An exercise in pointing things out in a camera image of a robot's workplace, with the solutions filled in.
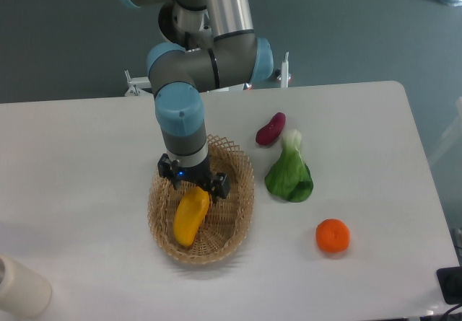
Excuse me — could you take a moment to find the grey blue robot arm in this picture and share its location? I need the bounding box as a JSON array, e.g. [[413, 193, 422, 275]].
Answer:
[[121, 0, 274, 199]]

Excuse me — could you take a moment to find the green bok choy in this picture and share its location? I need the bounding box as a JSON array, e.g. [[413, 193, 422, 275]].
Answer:
[[264, 129, 314, 203]]

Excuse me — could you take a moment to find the orange tangerine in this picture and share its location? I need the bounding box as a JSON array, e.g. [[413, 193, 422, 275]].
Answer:
[[315, 219, 350, 253]]

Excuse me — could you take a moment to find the black device at table edge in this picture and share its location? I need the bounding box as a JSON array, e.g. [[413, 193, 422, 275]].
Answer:
[[436, 266, 461, 305]]

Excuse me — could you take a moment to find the cream cylindrical cup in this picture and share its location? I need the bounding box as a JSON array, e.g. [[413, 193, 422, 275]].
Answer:
[[1, 255, 52, 318]]

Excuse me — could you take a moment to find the yellow mango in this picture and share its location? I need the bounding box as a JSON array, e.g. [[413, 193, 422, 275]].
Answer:
[[173, 187, 210, 247]]

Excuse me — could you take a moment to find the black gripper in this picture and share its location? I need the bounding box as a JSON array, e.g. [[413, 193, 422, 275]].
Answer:
[[157, 153, 230, 204]]

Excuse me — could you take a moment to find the purple sweet potato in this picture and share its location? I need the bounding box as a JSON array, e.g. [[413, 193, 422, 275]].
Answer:
[[256, 112, 286, 146]]

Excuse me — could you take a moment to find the woven wicker basket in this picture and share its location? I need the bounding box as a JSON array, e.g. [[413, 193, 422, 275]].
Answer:
[[148, 134, 255, 265]]

